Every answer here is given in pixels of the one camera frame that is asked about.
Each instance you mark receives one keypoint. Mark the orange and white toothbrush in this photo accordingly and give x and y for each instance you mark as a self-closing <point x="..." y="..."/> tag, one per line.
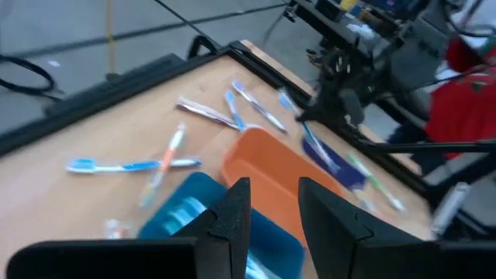
<point x="174" y="141"/>

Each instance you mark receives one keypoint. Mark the black desk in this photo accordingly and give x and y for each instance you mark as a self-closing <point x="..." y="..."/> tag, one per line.
<point x="329" y="23"/>

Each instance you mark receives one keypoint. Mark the orange plastic basket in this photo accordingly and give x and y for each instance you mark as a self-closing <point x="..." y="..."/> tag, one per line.
<point x="271" y="170"/>

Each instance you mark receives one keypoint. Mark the teal plastic basket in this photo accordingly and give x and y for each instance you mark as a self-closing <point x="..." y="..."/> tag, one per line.
<point x="271" y="236"/>

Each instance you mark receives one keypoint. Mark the person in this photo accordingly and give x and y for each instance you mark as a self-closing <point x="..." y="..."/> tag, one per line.
<point x="465" y="112"/>

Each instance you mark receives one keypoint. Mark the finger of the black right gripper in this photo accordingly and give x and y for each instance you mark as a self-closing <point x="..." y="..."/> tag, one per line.
<point x="317" y="109"/>

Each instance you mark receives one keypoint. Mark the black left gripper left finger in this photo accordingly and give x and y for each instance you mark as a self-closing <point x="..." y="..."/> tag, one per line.
<point x="232" y="217"/>

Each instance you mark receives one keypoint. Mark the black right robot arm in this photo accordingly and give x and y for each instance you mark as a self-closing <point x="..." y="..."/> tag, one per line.
<point x="414" y="58"/>

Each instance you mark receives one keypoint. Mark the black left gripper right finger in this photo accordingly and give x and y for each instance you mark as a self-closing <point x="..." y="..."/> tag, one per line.
<point x="333" y="240"/>

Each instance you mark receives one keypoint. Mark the blue and white toothbrush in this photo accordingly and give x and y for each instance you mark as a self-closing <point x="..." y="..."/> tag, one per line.
<point x="234" y="112"/>
<point x="135" y="166"/>
<point x="182" y="213"/>
<point x="255" y="267"/>
<point x="321" y="149"/>

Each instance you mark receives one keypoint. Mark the green and white toothbrush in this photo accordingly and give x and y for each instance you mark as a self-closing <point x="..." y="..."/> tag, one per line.
<point x="372" y="180"/>

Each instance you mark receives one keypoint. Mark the dark blue flat mat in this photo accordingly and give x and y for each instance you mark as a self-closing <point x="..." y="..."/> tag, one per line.
<point x="348" y="174"/>

